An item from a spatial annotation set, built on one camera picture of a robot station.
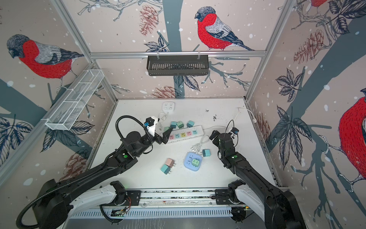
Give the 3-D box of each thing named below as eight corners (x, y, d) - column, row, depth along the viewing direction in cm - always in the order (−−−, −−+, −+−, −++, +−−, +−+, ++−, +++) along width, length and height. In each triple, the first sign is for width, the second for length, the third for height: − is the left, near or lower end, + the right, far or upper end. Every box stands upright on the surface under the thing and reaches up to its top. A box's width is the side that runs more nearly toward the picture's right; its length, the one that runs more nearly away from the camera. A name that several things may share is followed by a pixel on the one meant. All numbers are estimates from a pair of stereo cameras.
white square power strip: (161, 111, 114) (161, 109, 112) (163, 104, 120) (162, 101, 117) (174, 111, 114) (174, 109, 112) (175, 104, 120) (174, 101, 117)
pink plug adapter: (164, 164, 87) (164, 162, 85) (168, 158, 90) (167, 156, 88) (173, 168, 85) (172, 167, 84) (176, 162, 88) (176, 161, 86)
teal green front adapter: (160, 170, 85) (159, 169, 83) (165, 164, 87) (164, 163, 86) (167, 175, 83) (167, 174, 81) (172, 169, 85) (171, 168, 83)
